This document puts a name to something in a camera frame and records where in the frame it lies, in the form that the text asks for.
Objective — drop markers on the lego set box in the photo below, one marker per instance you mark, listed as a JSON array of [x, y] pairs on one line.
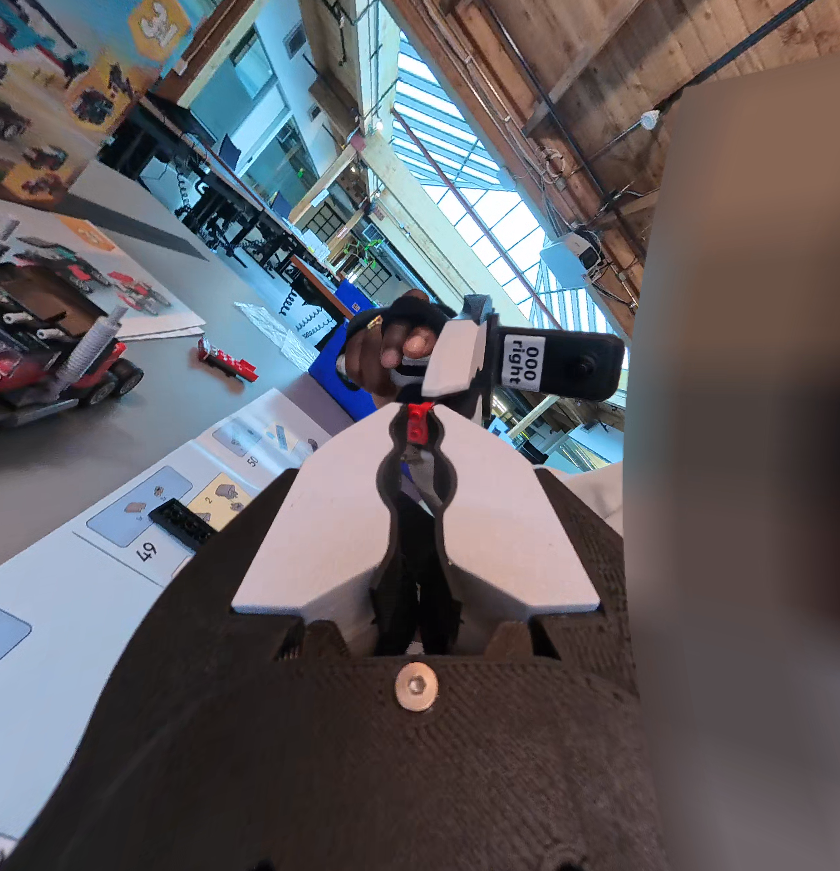
[[52, 68]]

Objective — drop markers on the row of black desks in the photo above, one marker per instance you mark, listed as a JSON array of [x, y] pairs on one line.
[[215, 197]]

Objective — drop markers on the long black lego plate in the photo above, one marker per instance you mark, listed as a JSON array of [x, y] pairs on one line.
[[181, 520]]

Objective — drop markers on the open lego instruction booklet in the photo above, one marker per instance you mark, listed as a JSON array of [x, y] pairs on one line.
[[52, 599]]

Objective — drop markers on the white ceiling device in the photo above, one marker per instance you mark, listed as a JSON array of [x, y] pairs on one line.
[[566, 257]]

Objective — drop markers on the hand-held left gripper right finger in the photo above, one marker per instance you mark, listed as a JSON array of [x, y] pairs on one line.
[[515, 544]]

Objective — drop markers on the person's right hand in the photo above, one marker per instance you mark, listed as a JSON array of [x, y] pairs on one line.
[[372, 354]]

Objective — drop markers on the small red lego brick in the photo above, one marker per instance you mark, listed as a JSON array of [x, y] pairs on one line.
[[418, 425]]

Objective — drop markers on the car cover instruction booklet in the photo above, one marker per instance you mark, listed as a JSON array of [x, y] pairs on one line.
[[161, 316]]

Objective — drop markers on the wooden desk black legs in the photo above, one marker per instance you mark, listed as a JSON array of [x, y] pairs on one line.
[[317, 272]]

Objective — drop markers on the black red lego truck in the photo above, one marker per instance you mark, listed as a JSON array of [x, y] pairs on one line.
[[38, 367]]

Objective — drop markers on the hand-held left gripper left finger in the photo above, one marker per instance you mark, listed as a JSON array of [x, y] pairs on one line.
[[311, 544]]

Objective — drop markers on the large blue plastic bin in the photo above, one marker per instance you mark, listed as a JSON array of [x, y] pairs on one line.
[[345, 381]]

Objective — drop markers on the grey red lego assembly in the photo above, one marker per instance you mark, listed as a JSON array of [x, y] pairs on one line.
[[226, 360]]

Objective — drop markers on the clear plastic bag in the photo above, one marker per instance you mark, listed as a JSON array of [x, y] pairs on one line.
[[277, 333]]

